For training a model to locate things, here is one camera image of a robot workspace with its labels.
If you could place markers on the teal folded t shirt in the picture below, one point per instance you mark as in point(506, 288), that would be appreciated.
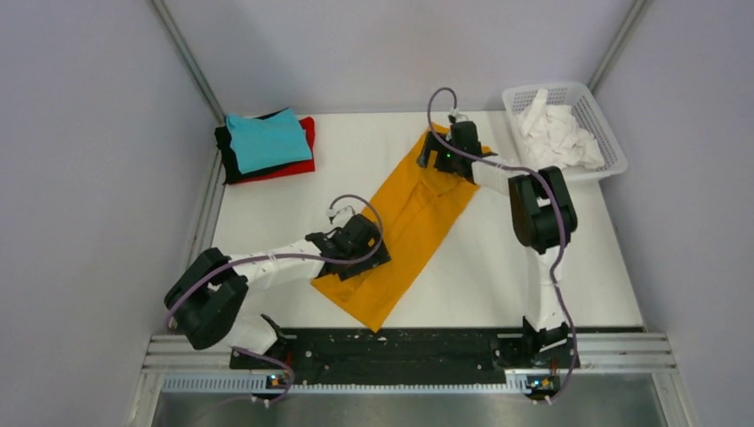
point(261, 143)

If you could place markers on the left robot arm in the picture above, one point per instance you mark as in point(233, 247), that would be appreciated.
point(209, 302)

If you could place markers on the right aluminium frame post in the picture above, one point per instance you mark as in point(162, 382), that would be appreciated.
point(619, 42)

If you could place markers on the black folded t shirt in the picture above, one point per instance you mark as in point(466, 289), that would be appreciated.
point(228, 157)

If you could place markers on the aluminium table side rail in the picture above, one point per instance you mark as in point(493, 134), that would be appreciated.
point(170, 348)

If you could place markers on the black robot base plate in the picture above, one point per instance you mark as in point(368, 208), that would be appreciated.
point(397, 356)

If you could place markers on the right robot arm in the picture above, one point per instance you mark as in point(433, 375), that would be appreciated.
point(543, 219)

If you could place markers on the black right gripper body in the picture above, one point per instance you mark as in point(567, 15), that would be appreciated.
point(447, 159)

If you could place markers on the white plastic laundry basket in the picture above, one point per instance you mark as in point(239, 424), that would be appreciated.
point(588, 115)

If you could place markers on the white crumpled t shirt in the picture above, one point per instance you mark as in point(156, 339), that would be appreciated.
point(551, 136)

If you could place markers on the left aluminium frame post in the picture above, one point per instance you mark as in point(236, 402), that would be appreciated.
point(188, 58)

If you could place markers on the white slotted cable duct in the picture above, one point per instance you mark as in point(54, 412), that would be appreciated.
point(261, 384)

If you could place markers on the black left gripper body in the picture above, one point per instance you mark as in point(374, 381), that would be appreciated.
point(359, 253)

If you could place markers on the orange t shirt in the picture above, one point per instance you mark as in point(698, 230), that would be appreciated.
point(418, 207)

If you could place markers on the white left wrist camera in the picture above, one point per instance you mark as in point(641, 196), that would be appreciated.
point(339, 216)

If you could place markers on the aluminium frame post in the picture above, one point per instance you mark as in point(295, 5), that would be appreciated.
point(619, 42)
point(188, 58)

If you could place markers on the red folded t shirt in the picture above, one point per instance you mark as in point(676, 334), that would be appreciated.
point(308, 124)

